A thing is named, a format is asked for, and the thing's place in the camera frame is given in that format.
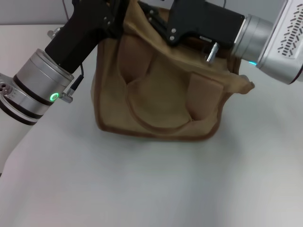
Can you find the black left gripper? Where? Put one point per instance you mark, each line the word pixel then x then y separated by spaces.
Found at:
pixel 80 35

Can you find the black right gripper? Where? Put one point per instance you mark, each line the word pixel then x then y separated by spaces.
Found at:
pixel 208 21

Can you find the khaki canvas food bag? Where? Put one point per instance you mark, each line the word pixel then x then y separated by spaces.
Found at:
pixel 161 94

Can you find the silver round connector plug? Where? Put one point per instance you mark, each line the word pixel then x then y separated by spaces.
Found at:
pixel 55 32

